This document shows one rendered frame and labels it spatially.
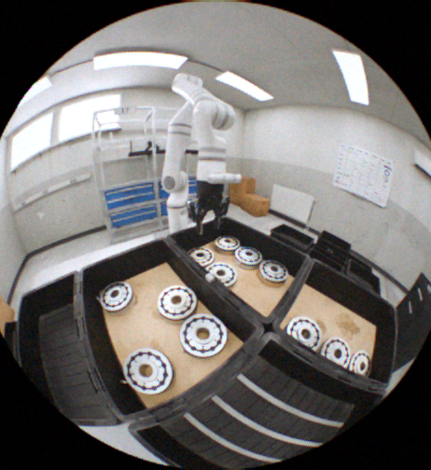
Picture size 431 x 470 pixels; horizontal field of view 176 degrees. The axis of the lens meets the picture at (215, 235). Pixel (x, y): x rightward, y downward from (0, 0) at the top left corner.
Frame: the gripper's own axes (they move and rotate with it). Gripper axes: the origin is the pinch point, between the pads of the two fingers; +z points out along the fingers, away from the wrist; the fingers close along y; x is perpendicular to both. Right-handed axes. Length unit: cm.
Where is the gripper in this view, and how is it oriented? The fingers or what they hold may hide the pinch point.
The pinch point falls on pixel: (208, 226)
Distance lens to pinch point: 41.7
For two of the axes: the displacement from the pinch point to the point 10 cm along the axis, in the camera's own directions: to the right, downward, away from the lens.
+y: -8.0, 2.5, -5.4
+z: -0.6, 8.6, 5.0
